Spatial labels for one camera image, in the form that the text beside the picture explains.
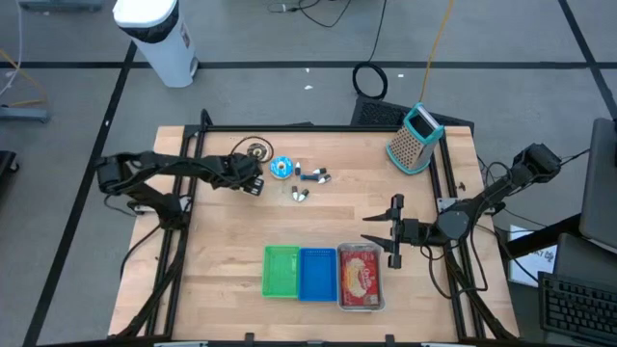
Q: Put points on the blue frosted toy donut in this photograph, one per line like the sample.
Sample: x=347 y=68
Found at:
x=276 y=168

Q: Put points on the small dark white-capped bottle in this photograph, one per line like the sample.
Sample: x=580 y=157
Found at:
x=324 y=179
x=297 y=168
x=294 y=192
x=319 y=171
x=303 y=195

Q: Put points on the chocolate frosted toy donut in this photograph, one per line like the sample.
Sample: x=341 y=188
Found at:
x=264 y=148

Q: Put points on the grey floor stand base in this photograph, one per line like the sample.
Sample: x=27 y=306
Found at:
x=58 y=5
x=24 y=114

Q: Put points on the black aluminium table frame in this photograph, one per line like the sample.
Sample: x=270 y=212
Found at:
x=313 y=128

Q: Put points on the grey plastic bin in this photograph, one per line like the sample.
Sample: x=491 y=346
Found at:
x=339 y=279

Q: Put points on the grey laptop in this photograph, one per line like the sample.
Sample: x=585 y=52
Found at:
x=588 y=265

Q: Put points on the black computer keyboard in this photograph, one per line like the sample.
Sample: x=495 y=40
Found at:
x=578 y=308

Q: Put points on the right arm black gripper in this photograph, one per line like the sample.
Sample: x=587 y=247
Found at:
x=407 y=231

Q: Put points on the green plastic slotted basket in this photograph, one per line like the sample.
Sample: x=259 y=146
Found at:
x=281 y=272

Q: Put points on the black perforated mat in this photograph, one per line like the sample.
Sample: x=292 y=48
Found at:
x=376 y=113

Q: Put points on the dark blue small tube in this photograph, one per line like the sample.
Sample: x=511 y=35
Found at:
x=308 y=177

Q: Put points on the blue plastic slotted basket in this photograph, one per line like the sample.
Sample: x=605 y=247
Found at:
x=317 y=274

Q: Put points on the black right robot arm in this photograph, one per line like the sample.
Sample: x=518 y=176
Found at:
x=501 y=185

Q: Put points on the white trash can black bag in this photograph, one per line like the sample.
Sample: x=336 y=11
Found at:
x=164 y=53

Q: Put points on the red cracker packet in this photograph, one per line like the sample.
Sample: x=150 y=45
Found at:
x=359 y=279

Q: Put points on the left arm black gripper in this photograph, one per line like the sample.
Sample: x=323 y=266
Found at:
x=243 y=173

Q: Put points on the white paper sheet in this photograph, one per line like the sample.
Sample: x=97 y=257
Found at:
x=530 y=265

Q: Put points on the teal metal box grater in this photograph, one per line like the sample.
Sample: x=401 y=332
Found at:
x=410 y=149

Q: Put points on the grey monitor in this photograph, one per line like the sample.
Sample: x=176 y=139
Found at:
x=600 y=193

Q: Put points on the black floor object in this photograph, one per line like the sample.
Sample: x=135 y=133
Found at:
x=6 y=166

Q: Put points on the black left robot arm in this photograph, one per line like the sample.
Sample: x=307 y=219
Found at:
x=183 y=166

